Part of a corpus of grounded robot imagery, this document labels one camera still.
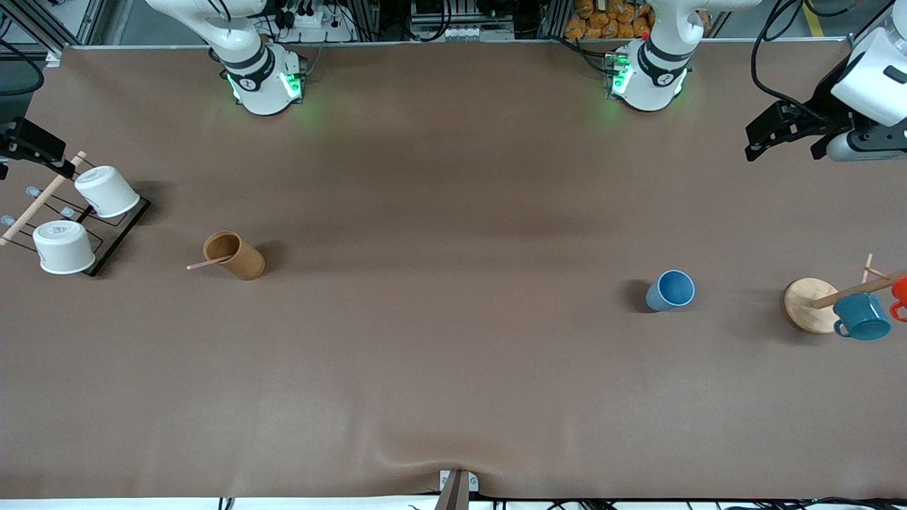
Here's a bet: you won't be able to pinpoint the blue cup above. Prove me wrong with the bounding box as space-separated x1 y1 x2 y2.
645 269 697 313

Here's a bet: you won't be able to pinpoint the white paper cup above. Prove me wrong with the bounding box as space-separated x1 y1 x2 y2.
32 220 97 276
74 165 141 219

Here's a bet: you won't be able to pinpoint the brown cardboard cup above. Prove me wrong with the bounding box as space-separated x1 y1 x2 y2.
203 230 266 281

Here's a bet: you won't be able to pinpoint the wooden mug tree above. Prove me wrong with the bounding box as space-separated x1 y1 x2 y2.
783 253 907 334

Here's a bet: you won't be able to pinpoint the teal enamel mug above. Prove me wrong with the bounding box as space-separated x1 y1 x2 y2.
832 293 893 342

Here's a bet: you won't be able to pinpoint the orange snack bag pile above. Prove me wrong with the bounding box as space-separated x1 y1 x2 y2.
564 0 709 40

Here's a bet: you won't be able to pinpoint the white power strip with plugs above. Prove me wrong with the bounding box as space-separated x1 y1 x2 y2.
273 0 356 45

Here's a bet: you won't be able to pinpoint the white socket strip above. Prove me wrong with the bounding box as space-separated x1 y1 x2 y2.
410 20 516 42

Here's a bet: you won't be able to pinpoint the brown table cover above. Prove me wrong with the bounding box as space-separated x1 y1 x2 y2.
0 39 907 501

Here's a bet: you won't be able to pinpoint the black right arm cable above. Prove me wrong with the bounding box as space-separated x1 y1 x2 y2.
0 38 45 98

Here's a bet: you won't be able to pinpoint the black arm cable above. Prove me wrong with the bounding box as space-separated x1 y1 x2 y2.
0 38 45 98
750 0 855 118

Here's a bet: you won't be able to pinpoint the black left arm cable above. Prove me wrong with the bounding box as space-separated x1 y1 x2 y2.
750 0 855 118

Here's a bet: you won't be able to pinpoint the aluminium frame bars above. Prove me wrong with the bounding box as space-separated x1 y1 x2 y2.
0 0 108 56

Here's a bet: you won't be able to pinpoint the black wire cup rack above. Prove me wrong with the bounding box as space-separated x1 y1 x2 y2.
0 150 152 278

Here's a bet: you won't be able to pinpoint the silver table edge bracket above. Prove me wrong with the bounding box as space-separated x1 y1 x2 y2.
439 469 480 494

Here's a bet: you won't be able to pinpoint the grey camera mast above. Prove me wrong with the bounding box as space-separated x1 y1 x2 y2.
434 470 472 510

